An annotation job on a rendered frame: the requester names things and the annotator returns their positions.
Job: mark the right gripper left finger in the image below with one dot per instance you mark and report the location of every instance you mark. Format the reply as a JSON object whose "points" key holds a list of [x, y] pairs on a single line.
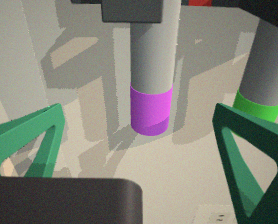
{"points": [[17, 133]]}

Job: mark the beige wall panel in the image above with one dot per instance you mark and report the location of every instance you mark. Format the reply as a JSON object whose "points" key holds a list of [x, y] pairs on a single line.
{"points": [[53, 51]]}

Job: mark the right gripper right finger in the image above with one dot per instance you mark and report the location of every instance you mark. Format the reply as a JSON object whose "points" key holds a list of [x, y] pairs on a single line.
{"points": [[246, 194]]}

